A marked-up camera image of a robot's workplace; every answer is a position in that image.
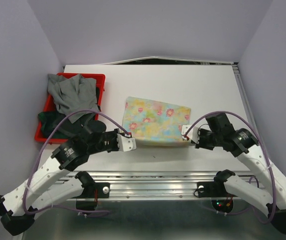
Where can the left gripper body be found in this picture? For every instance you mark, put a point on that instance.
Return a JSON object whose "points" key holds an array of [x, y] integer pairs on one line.
{"points": [[109, 143]]}

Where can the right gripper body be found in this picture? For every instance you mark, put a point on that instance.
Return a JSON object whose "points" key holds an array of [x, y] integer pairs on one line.
{"points": [[207, 139]]}

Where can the floral pastel skirt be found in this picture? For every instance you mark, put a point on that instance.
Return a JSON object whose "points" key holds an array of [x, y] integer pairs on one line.
{"points": [[155, 123]]}

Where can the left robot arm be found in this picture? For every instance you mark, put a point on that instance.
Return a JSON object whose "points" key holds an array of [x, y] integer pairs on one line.
{"points": [[20, 207]]}

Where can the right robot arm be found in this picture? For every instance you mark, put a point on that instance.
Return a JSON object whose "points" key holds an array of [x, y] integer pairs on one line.
{"points": [[245, 145]]}

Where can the grey skirt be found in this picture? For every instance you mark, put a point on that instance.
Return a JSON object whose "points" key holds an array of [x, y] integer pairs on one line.
{"points": [[72, 95]]}

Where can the dark green skirt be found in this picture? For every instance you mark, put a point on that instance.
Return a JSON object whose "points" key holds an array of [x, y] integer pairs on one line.
{"points": [[49, 120]]}

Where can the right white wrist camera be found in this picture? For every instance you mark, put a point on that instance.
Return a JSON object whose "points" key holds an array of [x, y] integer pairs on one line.
{"points": [[190, 134]]}

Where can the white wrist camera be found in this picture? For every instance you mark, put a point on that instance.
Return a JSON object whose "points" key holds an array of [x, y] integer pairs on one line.
{"points": [[190, 134], [126, 143]]}

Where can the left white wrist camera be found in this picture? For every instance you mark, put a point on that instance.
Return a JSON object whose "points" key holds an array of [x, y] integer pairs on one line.
{"points": [[126, 143]]}

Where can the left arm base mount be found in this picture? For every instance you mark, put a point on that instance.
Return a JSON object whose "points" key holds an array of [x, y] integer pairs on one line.
{"points": [[96, 190]]}

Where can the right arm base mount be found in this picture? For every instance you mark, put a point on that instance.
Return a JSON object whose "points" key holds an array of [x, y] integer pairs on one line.
{"points": [[215, 189]]}

